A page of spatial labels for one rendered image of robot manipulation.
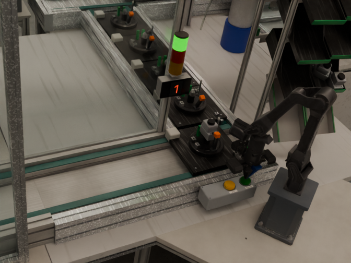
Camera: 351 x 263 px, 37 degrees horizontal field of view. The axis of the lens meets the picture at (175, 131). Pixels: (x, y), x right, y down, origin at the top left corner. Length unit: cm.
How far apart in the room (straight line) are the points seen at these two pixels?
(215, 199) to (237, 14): 124
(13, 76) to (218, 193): 92
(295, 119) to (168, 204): 66
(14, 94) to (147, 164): 83
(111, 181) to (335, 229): 85
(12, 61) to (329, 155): 155
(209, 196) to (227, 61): 112
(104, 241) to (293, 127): 90
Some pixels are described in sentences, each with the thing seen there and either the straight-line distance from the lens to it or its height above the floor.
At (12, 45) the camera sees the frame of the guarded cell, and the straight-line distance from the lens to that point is 121.
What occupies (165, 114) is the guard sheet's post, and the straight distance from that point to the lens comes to 202.
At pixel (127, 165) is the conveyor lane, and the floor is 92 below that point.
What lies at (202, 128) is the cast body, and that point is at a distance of 198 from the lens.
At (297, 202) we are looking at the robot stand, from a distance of 180.
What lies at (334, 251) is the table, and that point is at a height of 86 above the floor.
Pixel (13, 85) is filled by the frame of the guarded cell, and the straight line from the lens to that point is 126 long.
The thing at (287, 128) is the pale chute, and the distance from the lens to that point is 215.
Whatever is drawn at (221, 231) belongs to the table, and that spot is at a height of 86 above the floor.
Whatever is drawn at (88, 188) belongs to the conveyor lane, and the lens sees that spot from 187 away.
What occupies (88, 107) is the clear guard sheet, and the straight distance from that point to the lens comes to 185.
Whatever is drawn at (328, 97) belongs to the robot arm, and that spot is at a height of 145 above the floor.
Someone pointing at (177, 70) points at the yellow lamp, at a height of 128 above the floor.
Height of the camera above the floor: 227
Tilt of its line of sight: 39 degrees down
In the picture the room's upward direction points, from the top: 11 degrees clockwise
